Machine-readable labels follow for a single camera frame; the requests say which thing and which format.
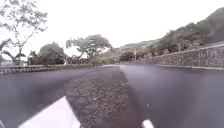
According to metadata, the wooded hillside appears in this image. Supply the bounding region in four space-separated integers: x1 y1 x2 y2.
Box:
99 7 224 64

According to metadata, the grey cracked asphalt road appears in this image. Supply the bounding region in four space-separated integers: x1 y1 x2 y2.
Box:
0 64 224 128

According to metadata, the tall stone wall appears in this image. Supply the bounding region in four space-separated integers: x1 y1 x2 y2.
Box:
131 43 224 69

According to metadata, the robot's own part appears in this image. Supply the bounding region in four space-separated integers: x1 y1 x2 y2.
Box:
142 119 155 128

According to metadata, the pale kerb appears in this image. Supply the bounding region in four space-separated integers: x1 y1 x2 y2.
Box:
153 63 224 71

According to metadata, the palm tree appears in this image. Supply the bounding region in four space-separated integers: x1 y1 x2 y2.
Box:
1 49 27 66

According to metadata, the large spreading tree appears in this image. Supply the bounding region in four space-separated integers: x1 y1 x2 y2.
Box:
65 34 114 65

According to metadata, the dark round tree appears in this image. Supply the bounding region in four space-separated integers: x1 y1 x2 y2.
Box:
28 42 68 66

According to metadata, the thin sparse tree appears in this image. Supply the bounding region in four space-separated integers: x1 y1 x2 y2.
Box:
0 0 49 66

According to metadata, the low stone wall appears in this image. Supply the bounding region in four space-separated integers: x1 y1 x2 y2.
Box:
0 63 94 76

